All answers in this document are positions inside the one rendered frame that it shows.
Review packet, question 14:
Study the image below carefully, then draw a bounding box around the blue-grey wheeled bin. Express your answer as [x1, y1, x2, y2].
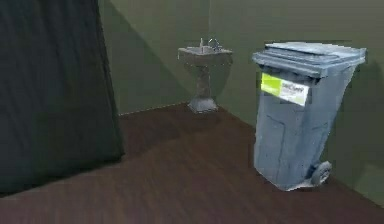
[251, 41, 367, 192]

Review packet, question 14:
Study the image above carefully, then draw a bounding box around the dark shower curtain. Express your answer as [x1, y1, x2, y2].
[0, 0, 126, 198]

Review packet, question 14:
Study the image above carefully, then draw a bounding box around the grey pedestal sink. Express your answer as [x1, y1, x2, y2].
[177, 37, 234, 114]

